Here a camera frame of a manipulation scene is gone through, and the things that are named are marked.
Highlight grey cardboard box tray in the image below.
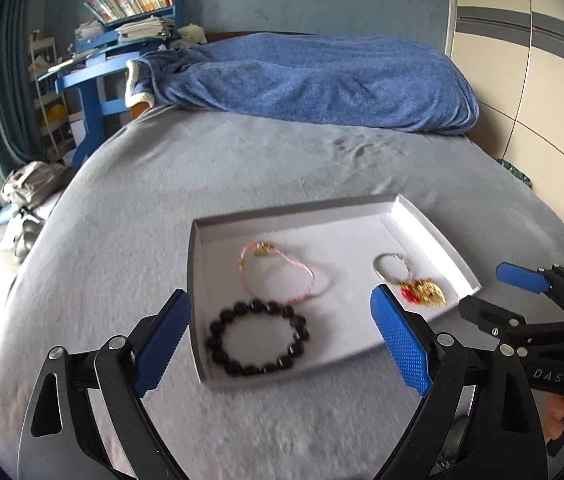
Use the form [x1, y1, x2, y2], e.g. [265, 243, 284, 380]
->
[188, 193, 483, 391]

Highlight white shelf rack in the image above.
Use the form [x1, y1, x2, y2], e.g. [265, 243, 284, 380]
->
[29, 30, 77, 161]

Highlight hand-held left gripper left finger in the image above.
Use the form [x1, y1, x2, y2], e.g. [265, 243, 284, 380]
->
[18, 288, 193, 480]

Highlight blue fleece blanket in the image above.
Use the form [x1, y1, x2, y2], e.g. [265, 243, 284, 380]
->
[126, 34, 480, 136]

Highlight beige wardrobe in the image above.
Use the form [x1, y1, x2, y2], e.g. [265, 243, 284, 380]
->
[444, 0, 564, 196]

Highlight dark wooden headboard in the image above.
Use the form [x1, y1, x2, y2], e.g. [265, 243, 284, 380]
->
[207, 31, 313, 43]

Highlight teal patterned cloth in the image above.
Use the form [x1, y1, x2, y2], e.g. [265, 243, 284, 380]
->
[494, 159, 533, 189]

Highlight grey backpack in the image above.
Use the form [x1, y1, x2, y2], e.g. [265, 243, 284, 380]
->
[0, 161, 75, 211]

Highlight black bead bracelet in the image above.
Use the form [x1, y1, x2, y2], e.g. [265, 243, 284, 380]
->
[205, 298, 311, 378]

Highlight blue desk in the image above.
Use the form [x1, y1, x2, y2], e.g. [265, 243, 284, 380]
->
[36, 0, 185, 171]

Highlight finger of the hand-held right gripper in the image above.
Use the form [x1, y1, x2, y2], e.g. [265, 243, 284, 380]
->
[495, 261, 564, 321]
[458, 295, 564, 356]

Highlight white plush toy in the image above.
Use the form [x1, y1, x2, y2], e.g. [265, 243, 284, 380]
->
[169, 24, 209, 51]

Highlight stack of papers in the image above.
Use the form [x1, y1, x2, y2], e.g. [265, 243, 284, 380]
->
[116, 16, 177, 43]

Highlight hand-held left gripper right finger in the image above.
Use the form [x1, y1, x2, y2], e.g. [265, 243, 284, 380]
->
[370, 284, 548, 480]

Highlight teal curtain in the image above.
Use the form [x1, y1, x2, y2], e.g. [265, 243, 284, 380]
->
[0, 0, 47, 201]

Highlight keyring with gold charm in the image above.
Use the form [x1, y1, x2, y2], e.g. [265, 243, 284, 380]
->
[373, 252, 449, 307]

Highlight pink cord bracelet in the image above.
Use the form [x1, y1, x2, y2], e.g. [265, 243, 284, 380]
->
[236, 241, 330, 306]

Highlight grey bed cover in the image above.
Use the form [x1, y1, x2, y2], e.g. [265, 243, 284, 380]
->
[0, 105, 564, 480]

